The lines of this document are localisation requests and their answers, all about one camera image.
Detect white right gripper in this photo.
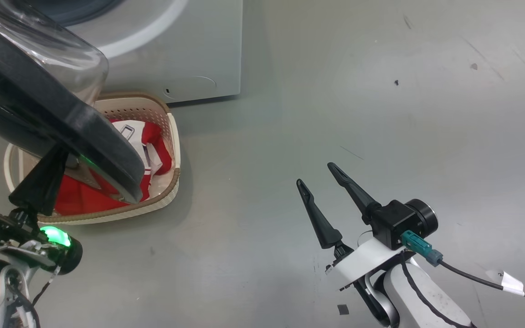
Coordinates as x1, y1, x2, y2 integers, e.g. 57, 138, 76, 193
296, 162, 416, 292

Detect red garment with white cuff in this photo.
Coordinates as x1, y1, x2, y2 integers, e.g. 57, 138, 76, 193
55, 171, 131, 215

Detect black glass washing machine door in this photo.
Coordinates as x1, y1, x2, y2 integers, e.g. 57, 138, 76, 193
0, 0, 145, 204

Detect red white striped garment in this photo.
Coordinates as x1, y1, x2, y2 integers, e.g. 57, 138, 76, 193
108, 119, 173, 201

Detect cream perforated laundry basket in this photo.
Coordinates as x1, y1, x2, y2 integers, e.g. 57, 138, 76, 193
4, 92, 181, 225

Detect white front-load washing machine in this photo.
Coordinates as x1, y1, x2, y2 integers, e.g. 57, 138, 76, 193
30, 0, 243, 106

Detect teal right camera connector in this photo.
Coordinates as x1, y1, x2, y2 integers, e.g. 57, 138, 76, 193
401, 230, 443, 267

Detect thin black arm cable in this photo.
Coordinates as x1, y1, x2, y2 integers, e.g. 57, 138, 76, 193
399, 262, 473, 328

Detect black right camera cable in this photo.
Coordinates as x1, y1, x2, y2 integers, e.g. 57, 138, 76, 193
438, 260, 525, 304

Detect white cable tag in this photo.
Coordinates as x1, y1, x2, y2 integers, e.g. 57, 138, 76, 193
486, 270, 525, 297

